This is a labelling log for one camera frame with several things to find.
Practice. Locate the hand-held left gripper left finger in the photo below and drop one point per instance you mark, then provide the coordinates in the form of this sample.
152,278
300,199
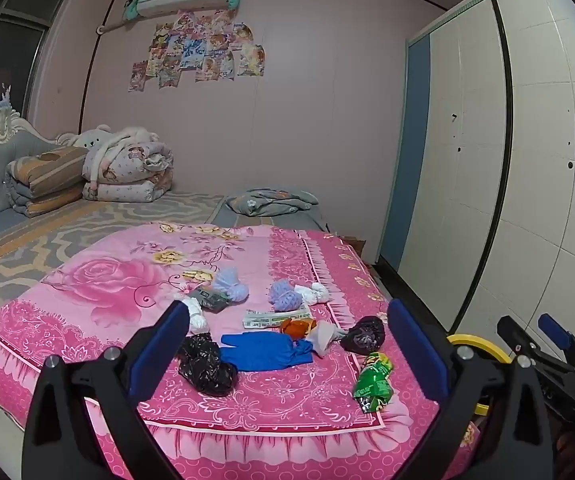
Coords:
167,340

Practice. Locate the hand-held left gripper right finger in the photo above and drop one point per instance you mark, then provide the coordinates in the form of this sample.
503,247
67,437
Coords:
412,345

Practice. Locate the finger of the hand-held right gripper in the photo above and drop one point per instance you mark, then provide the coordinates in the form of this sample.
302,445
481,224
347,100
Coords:
555,329
513,335

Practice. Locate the yellow rimmed black trash bin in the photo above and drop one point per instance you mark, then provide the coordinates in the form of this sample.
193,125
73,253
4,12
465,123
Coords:
482,344

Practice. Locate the black plastic bag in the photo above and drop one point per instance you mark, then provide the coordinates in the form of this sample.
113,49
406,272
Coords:
205,367
365,335

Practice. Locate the green snack packet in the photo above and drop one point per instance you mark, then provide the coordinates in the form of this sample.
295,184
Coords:
372,380

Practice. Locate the grey snack packet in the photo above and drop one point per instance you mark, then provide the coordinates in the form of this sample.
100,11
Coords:
212,300

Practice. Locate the white tissue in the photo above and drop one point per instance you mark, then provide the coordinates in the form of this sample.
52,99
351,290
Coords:
325,337
196,316
315,292

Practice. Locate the orange peel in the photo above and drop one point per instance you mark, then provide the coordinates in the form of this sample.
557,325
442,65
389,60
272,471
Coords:
295,329

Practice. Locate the pink floral bedsheet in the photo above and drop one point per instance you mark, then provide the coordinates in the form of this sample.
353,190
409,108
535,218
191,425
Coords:
117,280

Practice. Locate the blue glove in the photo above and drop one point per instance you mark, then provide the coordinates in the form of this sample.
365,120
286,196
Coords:
257,350

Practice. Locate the flat white green packet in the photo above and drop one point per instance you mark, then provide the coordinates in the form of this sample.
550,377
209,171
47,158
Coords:
272,318

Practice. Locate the tall cardboard box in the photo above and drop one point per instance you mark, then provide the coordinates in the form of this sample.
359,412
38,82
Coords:
357,247

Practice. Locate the grey zigzag patterned bed sheet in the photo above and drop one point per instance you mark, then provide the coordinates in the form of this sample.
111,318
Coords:
67,220

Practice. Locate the white wardrobe with blue sides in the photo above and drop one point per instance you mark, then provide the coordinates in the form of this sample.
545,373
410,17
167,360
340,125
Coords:
542,160

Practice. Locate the crumpled grey floral blanket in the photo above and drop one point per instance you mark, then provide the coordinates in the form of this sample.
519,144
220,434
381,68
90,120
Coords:
267,202

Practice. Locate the folded floral quilt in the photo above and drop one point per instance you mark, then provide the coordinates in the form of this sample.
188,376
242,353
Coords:
132,170

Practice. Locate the folded striped quilt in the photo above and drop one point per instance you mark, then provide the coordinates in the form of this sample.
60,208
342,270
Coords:
42,175

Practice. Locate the small blue figurine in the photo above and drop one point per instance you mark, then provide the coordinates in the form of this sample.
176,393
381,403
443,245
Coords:
5,97

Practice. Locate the white air conditioner pipe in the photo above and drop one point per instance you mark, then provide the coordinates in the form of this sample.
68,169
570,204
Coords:
117,24

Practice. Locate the dark window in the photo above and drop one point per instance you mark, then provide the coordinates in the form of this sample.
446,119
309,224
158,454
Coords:
12,55

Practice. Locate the cluster of cartoon wall posters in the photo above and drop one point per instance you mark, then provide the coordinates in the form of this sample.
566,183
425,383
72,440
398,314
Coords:
192,45

